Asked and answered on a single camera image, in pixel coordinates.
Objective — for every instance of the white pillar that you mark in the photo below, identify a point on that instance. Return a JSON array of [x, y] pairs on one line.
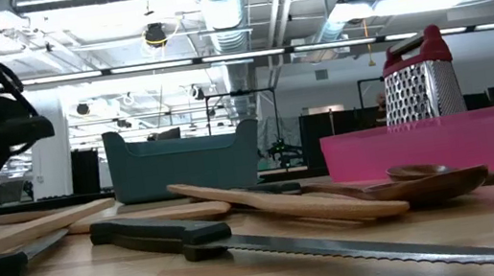
[[50, 151]]

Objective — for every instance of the black metal frame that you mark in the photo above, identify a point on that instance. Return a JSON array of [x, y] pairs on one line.
[[240, 93], [360, 93]]

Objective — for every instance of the black partition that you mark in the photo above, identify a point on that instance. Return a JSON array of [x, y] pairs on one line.
[[344, 139]]

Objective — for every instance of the corrugated silver ceiling duct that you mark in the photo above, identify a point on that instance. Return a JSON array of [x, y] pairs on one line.
[[221, 6]]

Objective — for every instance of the black ceiling device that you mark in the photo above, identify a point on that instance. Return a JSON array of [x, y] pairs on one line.
[[155, 35]]

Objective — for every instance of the slotted light wooden spatula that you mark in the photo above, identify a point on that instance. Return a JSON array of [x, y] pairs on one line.
[[285, 205]]

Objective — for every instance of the distant black robot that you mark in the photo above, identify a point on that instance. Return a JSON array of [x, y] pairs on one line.
[[283, 149]]

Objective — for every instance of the person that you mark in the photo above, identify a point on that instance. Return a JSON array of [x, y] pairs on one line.
[[381, 107]]

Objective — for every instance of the black table edge rail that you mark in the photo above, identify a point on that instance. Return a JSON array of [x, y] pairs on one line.
[[52, 202]]

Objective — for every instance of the black cabinet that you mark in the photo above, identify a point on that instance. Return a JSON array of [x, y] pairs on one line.
[[85, 170]]

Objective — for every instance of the grey chair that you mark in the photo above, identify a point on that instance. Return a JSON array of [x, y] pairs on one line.
[[10, 190]]

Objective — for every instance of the long ceiling light strip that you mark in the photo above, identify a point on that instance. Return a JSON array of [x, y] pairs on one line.
[[240, 55]]

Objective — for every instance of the pink plastic tray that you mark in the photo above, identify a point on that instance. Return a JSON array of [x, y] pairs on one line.
[[422, 147]]

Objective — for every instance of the teal plastic bin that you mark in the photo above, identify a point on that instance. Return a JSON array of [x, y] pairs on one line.
[[184, 171]]

